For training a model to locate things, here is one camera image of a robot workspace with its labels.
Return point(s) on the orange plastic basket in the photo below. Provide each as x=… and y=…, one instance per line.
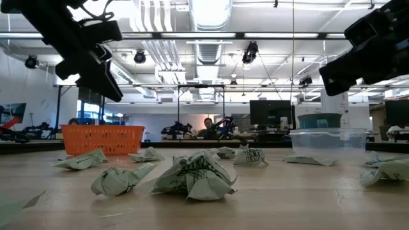
x=102, y=140

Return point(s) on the black metal frame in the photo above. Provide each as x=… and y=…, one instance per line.
x=58, y=105
x=201, y=86

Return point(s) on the large printed green paper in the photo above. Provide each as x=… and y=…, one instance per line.
x=198, y=179

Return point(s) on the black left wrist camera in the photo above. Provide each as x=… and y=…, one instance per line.
x=102, y=32

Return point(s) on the green paper with print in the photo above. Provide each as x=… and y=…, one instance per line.
x=249, y=156

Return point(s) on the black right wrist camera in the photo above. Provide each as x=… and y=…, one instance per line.
x=364, y=28

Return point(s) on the dark wall screen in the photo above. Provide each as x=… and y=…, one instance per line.
x=12, y=111

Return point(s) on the black ceiling camera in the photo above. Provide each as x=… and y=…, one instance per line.
x=139, y=57
x=31, y=62
x=305, y=81

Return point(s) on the red and black machine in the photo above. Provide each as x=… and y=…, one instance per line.
x=12, y=134

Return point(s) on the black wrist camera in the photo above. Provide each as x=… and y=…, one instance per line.
x=364, y=28
x=102, y=32

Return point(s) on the white bottle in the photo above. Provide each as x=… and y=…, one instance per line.
x=283, y=123

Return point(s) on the white column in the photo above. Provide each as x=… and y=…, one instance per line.
x=335, y=103

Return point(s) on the teal plastic bin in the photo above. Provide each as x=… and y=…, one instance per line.
x=319, y=121

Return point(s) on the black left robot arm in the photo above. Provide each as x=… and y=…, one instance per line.
x=32, y=12

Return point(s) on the black background robot arm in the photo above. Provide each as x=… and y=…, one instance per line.
x=38, y=129
x=225, y=126
x=177, y=129

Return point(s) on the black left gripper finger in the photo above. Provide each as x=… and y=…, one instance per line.
x=106, y=67
x=99, y=83

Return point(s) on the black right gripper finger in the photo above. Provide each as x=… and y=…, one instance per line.
x=345, y=76
x=354, y=57

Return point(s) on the black overhead beam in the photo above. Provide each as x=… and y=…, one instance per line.
x=239, y=35

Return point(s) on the black computer monitor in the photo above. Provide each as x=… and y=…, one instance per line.
x=271, y=111
x=397, y=111

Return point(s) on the black overhead camera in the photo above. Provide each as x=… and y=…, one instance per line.
x=250, y=52

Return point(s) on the silver air duct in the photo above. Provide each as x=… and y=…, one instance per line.
x=209, y=16

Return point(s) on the clear plastic bin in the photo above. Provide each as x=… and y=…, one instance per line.
x=329, y=142

